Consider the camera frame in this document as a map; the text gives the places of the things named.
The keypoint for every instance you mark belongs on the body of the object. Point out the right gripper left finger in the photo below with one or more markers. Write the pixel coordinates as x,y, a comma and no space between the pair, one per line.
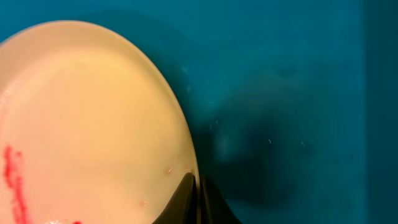
182,206

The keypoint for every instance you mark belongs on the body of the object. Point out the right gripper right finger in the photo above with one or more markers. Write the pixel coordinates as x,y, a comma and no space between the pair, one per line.
214,209

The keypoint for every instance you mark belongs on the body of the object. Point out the yellow-green plate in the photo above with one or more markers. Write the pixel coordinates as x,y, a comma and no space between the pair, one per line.
91,132

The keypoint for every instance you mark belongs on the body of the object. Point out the teal plastic tray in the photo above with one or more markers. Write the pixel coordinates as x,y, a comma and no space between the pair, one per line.
292,104

